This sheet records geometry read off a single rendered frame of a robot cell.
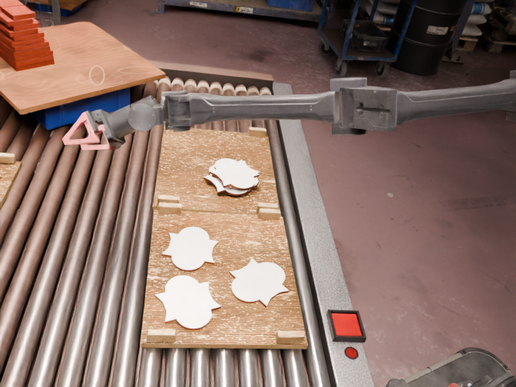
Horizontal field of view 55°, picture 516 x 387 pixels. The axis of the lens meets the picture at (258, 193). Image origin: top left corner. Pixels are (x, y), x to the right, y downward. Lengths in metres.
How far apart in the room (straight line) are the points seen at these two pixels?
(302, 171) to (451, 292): 1.43
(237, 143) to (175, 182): 0.30
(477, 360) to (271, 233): 1.19
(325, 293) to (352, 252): 1.52
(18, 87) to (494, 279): 2.47
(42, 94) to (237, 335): 0.94
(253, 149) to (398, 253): 1.46
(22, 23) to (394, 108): 1.18
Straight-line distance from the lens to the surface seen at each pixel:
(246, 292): 1.15
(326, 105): 0.98
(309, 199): 1.49
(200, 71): 2.01
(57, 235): 1.30
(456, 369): 2.16
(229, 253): 1.23
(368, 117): 0.95
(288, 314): 1.14
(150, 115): 1.02
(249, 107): 1.02
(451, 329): 2.62
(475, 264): 3.04
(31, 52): 1.75
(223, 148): 1.59
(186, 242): 1.24
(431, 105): 0.98
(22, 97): 1.61
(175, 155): 1.53
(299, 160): 1.64
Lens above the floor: 1.82
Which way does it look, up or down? 38 degrees down
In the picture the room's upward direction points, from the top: 12 degrees clockwise
